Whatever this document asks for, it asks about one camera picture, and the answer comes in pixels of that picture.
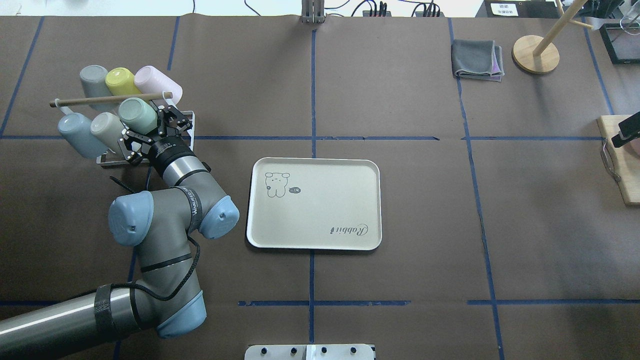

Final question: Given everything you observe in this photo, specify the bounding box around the cream white cup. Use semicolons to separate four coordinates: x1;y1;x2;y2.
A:
90;112;125;155

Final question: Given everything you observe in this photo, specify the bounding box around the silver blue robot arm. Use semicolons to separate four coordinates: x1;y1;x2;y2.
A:
1;104;240;360

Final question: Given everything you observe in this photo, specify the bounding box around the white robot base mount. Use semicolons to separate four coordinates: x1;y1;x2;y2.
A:
244;343;377;360

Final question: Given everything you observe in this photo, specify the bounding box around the cream rabbit tray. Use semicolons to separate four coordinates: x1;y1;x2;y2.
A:
246;157;383;251

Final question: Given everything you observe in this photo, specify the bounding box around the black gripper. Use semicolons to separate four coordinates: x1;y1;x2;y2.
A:
118;105;195;170

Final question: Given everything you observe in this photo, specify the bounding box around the grey folded cloth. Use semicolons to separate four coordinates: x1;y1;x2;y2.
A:
451;39;505;82

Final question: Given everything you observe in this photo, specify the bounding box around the white wire cup rack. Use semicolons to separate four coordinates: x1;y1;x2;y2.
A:
49;92;195;167

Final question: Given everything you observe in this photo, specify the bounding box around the black glass rack tray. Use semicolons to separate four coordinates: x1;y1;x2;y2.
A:
599;23;640;65

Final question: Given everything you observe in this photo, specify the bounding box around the yellow cup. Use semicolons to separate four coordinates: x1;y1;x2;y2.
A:
104;67;142;96

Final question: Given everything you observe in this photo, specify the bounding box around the aluminium frame post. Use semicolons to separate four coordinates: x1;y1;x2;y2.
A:
300;0;326;24

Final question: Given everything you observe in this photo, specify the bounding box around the grey cup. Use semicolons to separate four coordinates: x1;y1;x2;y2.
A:
78;64;113;98

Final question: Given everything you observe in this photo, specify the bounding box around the pink cup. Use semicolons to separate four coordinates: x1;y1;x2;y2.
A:
134;65;183;104

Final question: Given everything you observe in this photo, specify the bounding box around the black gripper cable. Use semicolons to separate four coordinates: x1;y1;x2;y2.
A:
129;235;202;302

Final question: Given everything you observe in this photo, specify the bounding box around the wooden mug tree stand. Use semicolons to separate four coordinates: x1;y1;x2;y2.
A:
511;0;596;75

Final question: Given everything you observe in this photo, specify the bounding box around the green cup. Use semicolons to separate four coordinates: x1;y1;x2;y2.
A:
118;97;158;135

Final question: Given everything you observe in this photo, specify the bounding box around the bamboo cutting board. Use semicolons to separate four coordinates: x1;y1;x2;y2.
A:
597;114;640;207

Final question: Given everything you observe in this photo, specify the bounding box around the blue cup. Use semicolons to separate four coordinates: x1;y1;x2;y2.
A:
57;112;108;159

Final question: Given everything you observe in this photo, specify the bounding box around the black box with label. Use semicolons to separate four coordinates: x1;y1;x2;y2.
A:
475;0;560;19

